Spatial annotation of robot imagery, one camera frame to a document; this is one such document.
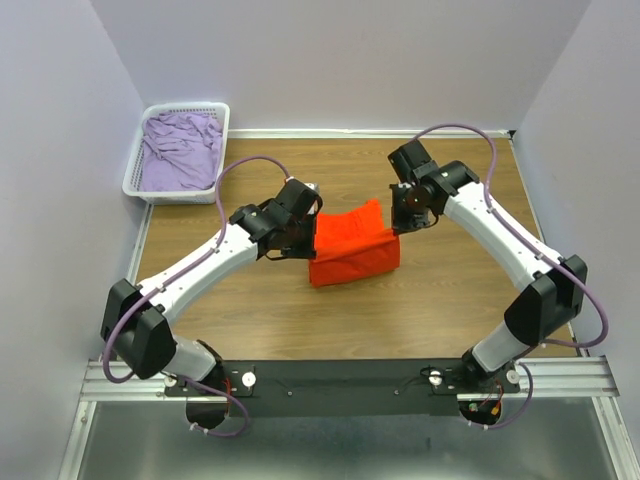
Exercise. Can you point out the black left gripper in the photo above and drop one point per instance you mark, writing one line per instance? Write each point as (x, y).
(307, 251)

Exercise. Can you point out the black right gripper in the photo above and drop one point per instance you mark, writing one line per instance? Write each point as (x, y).
(401, 223)

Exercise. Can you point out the orange t-shirt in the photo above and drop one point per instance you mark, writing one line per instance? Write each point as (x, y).
(352, 246)

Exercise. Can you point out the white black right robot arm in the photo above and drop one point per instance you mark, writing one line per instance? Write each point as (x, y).
(549, 296)

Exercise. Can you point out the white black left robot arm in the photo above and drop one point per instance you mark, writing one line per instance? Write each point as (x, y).
(138, 319)

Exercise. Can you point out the purple t-shirt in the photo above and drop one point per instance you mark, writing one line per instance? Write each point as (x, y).
(180, 152)

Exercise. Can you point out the white perforated plastic basket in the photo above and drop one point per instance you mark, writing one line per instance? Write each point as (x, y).
(132, 181)

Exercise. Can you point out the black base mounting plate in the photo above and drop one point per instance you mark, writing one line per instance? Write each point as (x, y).
(305, 388)

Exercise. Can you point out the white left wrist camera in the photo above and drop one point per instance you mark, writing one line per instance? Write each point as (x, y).
(314, 187)

